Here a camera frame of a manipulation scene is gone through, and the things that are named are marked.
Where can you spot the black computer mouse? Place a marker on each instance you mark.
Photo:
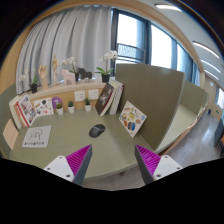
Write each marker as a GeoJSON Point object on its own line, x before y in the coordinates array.
{"type": "Point", "coordinates": [97, 130]}

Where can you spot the white orchid behind horses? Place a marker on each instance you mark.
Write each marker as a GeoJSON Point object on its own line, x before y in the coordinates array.
{"type": "Point", "coordinates": [72, 61]}

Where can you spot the olive desk partition panel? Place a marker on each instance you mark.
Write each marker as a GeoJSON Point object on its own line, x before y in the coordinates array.
{"type": "Point", "coordinates": [156, 92]}

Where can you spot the small potted plant right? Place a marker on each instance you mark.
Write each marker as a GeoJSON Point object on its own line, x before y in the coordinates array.
{"type": "Point", "coordinates": [87, 104]}

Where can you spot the purple round card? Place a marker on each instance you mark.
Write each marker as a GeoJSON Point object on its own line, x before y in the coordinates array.
{"type": "Point", "coordinates": [55, 101]}

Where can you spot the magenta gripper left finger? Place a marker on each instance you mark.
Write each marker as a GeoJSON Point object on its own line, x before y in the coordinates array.
{"type": "Point", "coordinates": [73, 167]}

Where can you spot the small potted plant middle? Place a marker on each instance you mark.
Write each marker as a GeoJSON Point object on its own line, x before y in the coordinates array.
{"type": "Point", "coordinates": [71, 107]}

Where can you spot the white wall socket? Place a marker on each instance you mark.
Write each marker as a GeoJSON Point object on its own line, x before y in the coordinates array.
{"type": "Point", "coordinates": [93, 94]}
{"type": "Point", "coordinates": [79, 95]}

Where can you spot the black horse figurine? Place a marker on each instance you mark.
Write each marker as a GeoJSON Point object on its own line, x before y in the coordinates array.
{"type": "Point", "coordinates": [84, 74]}

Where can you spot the small potted plant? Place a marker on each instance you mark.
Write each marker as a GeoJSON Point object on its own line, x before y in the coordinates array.
{"type": "Point", "coordinates": [59, 108]}
{"type": "Point", "coordinates": [71, 107]}
{"type": "Point", "coordinates": [87, 104]}

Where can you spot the dark leaning book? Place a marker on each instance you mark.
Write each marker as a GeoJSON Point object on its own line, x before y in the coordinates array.
{"type": "Point", "coordinates": [104, 99]}

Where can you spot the white wall socket right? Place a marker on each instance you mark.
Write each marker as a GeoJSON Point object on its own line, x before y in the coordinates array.
{"type": "Point", "coordinates": [93, 94]}

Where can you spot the red white leaning book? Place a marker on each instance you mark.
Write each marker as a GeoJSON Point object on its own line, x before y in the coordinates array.
{"type": "Point", "coordinates": [22, 111]}

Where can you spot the colourful illustrated card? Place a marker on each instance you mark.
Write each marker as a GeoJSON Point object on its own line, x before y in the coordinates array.
{"type": "Point", "coordinates": [132, 118]}

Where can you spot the white leaning books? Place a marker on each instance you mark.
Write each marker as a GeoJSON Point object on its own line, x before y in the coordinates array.
{"type": "Point", "coordinates": [118, 88]}

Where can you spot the wooden artist mannequin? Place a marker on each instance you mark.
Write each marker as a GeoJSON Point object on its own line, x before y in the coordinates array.
{"type": "Point", "coordinates": [55, 65]}

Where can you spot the white orchid in black pot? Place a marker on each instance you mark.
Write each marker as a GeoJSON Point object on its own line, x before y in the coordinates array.
{"type": "Point", "coordinates": [105, 72]}

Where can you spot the pink horse figurine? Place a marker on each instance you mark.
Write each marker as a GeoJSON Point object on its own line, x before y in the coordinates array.
{"type": "Point", "coordinates": [69, 78]}

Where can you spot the white mouse pad with drawing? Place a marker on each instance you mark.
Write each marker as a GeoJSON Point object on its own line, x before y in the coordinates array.
{"type": "Point", "coordinates": [37, 137]}

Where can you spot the wooden hand model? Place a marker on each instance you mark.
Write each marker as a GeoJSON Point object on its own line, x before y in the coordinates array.
{"type": "Point", "coordinates": [43, 75]}

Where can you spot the sticker card on shelf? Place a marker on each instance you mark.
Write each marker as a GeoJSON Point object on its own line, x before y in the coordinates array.
{"type": "Point", "coordinates": [44, 107]}

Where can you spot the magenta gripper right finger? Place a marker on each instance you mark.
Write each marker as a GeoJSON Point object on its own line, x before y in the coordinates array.
{"type": "Point", "coordinates": [154, 167]}

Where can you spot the beige card at edge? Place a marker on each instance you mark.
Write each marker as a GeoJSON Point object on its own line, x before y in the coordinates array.
{"type": "Point", "coordinates": [10, 134]}

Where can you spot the grey curtain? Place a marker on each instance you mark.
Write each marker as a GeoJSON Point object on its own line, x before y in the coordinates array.
{"type": "Point", "coordinates": [82, 32]}

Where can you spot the white wall socket left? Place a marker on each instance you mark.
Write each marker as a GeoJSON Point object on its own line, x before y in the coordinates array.
{"type": "Point", "coordinates": [79, 95]}

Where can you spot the small potted plant left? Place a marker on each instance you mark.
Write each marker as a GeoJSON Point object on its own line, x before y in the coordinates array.
{"type": "Point", "coordinates": [59, 108]}

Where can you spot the white orchid left pot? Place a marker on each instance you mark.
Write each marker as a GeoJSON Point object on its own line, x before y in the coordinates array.
{"type": "Point", "coordinates": [27, 80]}

